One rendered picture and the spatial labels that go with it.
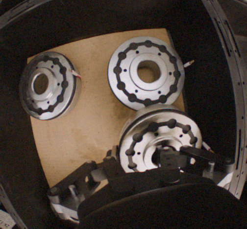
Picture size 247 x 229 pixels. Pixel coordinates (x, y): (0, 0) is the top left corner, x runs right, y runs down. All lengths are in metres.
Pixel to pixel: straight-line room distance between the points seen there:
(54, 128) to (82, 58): 0.12
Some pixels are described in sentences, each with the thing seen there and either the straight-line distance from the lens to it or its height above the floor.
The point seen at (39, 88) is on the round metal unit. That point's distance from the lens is 0.21.
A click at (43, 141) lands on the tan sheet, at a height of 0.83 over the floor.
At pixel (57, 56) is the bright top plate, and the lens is 0.19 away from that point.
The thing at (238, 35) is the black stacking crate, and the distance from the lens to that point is 0.37.
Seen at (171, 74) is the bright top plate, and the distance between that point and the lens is 0.17.
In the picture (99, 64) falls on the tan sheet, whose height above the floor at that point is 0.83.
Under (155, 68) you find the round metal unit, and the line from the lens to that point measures 0.18.
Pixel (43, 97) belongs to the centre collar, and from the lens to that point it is 0.18.
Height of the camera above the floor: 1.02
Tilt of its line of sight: 89 degrees down
